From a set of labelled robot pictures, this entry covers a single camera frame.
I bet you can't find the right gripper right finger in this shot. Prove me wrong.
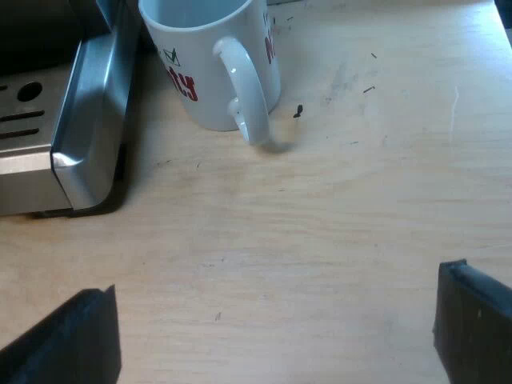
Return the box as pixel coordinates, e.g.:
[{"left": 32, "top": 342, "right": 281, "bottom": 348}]
[{"left": 432, "top": 259, "right": 512, "bottom": 384}]

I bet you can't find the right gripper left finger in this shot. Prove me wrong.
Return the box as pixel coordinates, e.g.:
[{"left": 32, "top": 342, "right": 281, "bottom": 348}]
[{"left": 0, "top": 284, "right": 122, "bottom": 384}]

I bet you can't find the steel espresso machine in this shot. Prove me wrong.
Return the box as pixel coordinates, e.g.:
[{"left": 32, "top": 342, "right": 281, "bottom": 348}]
[{"left": 0, "top": 0, "right": 142, "bottom": 219}]

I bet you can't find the white mug with red and black print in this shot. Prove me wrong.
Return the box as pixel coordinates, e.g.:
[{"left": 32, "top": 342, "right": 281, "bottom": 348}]
[{"left": 138, "top": 0, "right": 282, "bottom": 146}]

